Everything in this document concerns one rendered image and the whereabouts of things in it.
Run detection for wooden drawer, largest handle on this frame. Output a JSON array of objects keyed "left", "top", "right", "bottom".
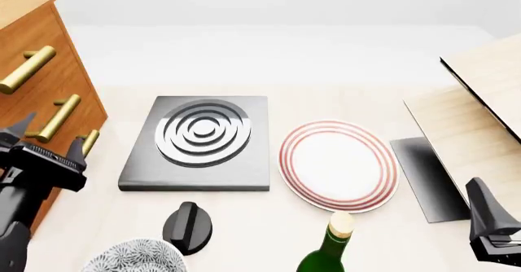
[{"left": 0, "top": 6, "right": 79, "bottom": 110}]

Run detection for flat black stove plate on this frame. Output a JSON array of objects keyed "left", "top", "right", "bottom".
[{"left": 118, "top": 95, "right": 272, "bottom": 193}]

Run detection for short brass drawer handle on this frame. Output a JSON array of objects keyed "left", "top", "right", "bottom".
[{"left": 77, "top": 129, "right": 101, "bottom": 160}]

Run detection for round black stove knob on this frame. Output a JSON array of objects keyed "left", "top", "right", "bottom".
[{"left": 162, "top": 201, "right": 214, "bottom": 257}]

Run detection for black-fronted pale wood microwave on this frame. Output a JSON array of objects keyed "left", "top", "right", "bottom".
[{"left": 389, "top": 33, "right": 521, "bottom": 225}]

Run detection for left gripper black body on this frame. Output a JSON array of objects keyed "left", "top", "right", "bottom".
[{"left": 7, "top": 143, "right": 89, "bottom": 193}]

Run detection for wooden drawer, medium handle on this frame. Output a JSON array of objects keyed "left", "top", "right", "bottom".
[{"left": 0, "top": 50, "right": 97, "bottom": 151}]

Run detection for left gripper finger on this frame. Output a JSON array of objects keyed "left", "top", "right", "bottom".
[
  {"left": 0, "top": 111, "right": 38, "bottom": 147},
  {"left": 66, "top": 137, "right": 88, "bottom": 172}
]

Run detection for white plate with red rings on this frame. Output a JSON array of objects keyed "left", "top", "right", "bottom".
[{"left": 278, "top": 119, "right": 401, "bottom": 215}]

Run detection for wooden cabinet with drawers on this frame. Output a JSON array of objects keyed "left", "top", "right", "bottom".
[{"left": 0, "top": 0, "right": 109, "bottom": 235}]

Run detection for green glass bottle with cork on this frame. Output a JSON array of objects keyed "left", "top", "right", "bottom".
[{"left": 296, "top": 211, "right": 357, "bottom": 272}]

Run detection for medium brass drawer handle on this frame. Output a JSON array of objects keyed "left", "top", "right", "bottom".
[{"left": 24, "top": 94, "right": 82, "bottom": 144}]

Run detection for wooden drawer, smallest handle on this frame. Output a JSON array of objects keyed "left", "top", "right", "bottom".
[{"left": 24, "top": 86, "right": 108, "bottom": 226}]

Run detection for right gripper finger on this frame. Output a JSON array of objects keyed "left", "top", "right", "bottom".
[{"left": 464, "top": 177, "right": 521, "bottom": 243}]

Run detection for patterned grey white bowl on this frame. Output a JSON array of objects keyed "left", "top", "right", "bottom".
[{"left": 80, "top": 238, "right": 189, "bottom": 272}]

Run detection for long brass drawer handle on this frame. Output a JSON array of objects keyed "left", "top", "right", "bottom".
[{"left": 0, "top": 45, "right": 57, "bottom": 96}]

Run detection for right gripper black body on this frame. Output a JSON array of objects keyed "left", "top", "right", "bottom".
[{"left": 469, "top": 230, "right": 521, "bottom": 269}]

